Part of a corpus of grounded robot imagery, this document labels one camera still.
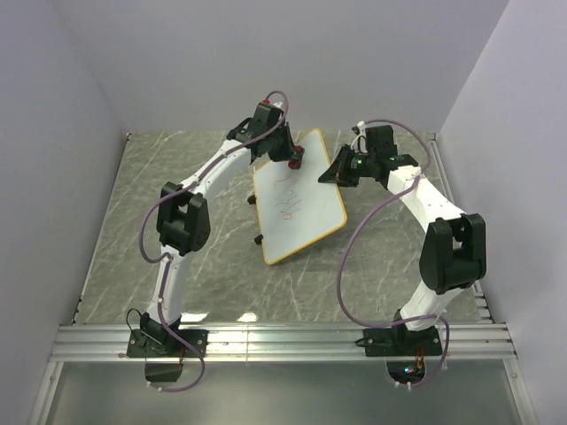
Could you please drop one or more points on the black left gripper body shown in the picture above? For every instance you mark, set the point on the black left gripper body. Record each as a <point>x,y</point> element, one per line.
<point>282,147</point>

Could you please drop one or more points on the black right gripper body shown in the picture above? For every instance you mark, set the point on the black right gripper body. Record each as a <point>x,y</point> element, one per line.
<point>358,167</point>

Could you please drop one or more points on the red whiteboard eraser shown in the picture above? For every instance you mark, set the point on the red whiteboard eraser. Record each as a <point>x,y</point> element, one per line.
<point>295,162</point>

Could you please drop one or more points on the yellow framed whiteboard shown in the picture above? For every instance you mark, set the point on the yellow framed whiteboard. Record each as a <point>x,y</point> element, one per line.
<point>294,209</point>

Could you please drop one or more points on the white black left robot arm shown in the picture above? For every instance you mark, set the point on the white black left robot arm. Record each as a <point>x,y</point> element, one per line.
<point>183,221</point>

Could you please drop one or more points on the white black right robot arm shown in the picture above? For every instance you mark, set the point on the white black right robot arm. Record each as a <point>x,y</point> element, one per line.
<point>453,256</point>

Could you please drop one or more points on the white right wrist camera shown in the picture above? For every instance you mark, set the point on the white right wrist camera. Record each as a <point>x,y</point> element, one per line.
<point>359,143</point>

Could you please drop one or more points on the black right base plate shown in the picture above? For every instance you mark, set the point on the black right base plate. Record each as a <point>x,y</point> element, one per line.
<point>400,342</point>

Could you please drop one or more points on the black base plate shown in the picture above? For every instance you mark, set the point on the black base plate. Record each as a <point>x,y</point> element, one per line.
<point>400,342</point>
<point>141,345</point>

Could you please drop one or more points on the aluminium front rail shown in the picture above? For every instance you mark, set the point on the aluminium front rail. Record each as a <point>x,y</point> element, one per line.
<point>253,342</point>

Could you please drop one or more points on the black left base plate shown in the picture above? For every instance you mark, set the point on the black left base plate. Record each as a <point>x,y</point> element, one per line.
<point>141,345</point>

